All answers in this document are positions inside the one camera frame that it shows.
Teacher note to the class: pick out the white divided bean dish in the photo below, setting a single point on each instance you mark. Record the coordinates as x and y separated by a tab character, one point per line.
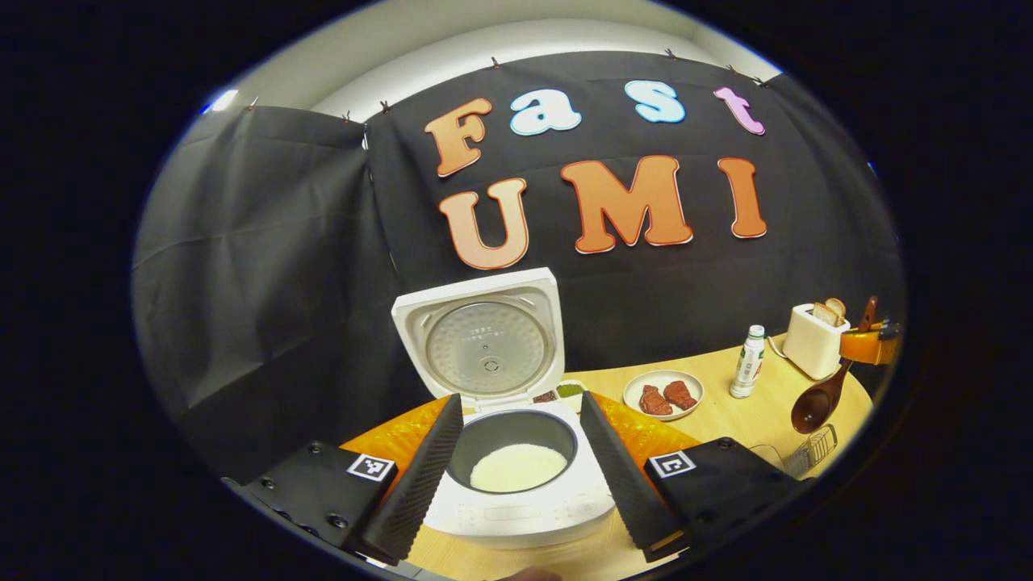
569	390

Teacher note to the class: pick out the red meat piece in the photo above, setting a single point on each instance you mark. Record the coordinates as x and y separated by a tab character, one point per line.
654	401
680	394

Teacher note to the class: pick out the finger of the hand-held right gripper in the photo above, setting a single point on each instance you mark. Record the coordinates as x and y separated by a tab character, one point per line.
870	347

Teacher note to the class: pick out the black backdrop cloth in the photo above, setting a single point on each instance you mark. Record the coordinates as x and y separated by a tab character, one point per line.
282	282

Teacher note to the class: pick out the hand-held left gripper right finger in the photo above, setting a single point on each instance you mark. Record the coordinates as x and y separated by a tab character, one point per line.
617	468

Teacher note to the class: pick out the cream toaster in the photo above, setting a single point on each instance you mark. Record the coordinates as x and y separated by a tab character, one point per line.
811	347

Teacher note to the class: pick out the white rice heap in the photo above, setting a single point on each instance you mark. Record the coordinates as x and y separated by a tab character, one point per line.
516	468

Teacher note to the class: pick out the brown wooden spoon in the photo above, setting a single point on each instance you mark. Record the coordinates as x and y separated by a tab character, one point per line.
815	403

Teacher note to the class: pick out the white rice cooker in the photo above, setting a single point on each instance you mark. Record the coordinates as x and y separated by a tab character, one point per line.
492	347

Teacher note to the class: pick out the white round plate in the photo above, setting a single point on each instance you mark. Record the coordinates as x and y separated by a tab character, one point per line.
663	377

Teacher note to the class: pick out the white drink bottle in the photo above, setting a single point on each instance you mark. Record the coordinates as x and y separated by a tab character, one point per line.
748	363

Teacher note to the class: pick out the ceiling light panel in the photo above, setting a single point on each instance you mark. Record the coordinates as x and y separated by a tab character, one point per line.
222	101

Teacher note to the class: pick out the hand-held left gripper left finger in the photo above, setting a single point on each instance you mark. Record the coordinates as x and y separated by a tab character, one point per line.
428	468

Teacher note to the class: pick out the bread slice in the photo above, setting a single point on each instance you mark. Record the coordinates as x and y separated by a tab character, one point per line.
823	314
838	307

